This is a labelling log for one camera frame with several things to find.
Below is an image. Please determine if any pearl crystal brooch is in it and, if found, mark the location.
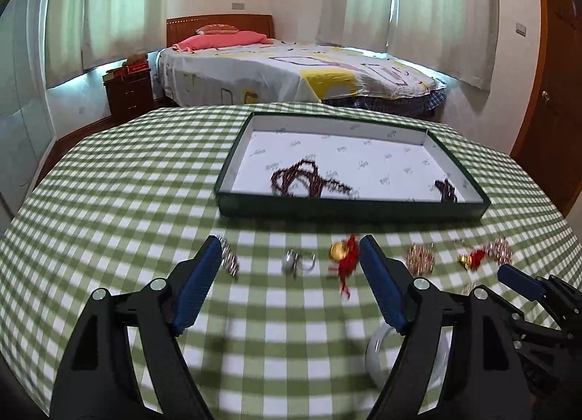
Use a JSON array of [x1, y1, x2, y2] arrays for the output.
[[483, 238, 513, 265]]

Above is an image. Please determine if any small gold red tassel charm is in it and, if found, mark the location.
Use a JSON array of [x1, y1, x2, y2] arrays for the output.
[[459, 249, 487, 271]]

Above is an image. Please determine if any rose gold chain bracelet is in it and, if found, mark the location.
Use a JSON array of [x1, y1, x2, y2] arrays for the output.
[[403, 243, 438, 277]]

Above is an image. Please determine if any white jade bangle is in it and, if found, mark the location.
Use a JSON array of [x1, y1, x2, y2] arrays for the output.
[[365, 323, 452, 390]]

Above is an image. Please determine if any gold coin red knot charm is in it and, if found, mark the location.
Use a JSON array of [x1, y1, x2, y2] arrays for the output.
[[327, 234, 360, 300]]

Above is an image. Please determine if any silver crystal hair clip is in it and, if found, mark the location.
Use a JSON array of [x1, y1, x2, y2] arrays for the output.
[[216, 235, 240, 280]]

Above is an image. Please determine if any silver pearl ring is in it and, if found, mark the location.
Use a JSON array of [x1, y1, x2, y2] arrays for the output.
[[281, 249, 318, 279]]

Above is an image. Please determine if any green jewelry tray white lining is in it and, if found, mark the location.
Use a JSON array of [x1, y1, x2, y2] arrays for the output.
[[214, 111, 490, 224]]

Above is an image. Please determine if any brown wooden door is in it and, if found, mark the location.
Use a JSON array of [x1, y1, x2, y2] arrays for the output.
[[511, 0, 581, 216]]

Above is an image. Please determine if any green white checkered tablecloth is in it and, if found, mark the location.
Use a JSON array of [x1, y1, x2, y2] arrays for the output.
[[0, 102, 582, 420]]

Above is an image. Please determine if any dark wooden nightstand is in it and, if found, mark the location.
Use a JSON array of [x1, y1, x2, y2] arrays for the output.
[[103, 67, 155, 124]]

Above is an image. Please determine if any right white curtain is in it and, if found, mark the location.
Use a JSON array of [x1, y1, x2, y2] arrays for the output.
[[317, 0, 499, 91]]

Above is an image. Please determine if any white curtain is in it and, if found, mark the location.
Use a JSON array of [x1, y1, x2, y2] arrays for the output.
[[44, 0, 167, 88], [317, 0, 499, 91]]

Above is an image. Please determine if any red box on nightstand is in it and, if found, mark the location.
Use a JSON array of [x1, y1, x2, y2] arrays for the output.
[[122, 59, 150, 75]]

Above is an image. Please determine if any bed with patterned sheet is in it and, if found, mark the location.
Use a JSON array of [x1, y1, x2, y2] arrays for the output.
[[156, 40, 447, 118]]

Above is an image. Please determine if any wooden headboard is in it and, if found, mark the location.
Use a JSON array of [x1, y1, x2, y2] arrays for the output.
[[166, 13, 278, 48]]

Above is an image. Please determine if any pink pillow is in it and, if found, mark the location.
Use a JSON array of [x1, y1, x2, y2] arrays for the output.
[[172, 31, 273, 52]]

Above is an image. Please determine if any orange patterned pillow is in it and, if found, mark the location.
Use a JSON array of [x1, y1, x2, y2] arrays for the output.
[[195, 24, 239, 36]]

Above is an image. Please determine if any left white curtain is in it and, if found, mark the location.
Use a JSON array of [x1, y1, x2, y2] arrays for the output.
[[44, 0, 167, 88]]

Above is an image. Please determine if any dark bead bracelet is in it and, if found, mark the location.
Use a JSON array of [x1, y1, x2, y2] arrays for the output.
[[433, 177, 460, 204]]

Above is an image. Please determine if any dark red bead necklace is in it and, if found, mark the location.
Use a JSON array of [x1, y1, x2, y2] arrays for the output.
[[269, 159, 355, 199]]

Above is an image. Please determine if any wall light switch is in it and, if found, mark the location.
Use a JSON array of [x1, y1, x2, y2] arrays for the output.
[[516, 23, 527, 36]]

